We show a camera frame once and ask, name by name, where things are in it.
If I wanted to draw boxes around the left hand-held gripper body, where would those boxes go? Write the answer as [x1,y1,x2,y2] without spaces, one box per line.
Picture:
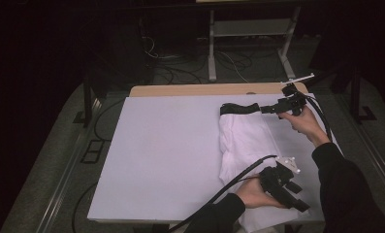
[259,156,301,210]

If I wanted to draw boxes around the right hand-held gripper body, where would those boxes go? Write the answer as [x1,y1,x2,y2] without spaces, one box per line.
[276,73,315,117]

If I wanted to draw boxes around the white shorts with black waistband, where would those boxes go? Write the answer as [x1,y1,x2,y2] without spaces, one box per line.
[218,102,310,233]

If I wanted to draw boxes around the person's left hand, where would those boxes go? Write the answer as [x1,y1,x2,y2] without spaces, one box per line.
[236,176,286,210]

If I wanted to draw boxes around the person's right hand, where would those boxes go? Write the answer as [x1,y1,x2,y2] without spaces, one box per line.
[278,105,331,149]

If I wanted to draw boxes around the black metal stand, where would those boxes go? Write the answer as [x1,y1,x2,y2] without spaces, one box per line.
[349,61,377,124]
[73,74,101,128]

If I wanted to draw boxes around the white metal stand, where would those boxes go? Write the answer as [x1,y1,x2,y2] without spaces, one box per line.
[208,6,303,83]

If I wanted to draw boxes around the white board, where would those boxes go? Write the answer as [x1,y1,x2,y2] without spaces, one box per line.
[86,92,344,226]

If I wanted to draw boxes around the dark cabinet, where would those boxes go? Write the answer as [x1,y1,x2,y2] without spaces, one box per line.
[89,13,155,86]

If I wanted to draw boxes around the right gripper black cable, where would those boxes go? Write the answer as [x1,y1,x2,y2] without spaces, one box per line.
[298,91,334,144]

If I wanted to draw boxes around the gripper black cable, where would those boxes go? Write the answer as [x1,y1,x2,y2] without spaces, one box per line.
[167,154,278,233]
[298,91,334,144]

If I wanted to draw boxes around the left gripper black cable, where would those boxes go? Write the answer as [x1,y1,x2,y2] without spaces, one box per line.
[167,154,278,233]

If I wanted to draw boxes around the bundle of floor cables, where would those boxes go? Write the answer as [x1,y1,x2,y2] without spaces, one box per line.
[141,35,256,85]

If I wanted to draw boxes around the black floor cable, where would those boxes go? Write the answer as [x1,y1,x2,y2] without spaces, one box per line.
[72,98,126,233]

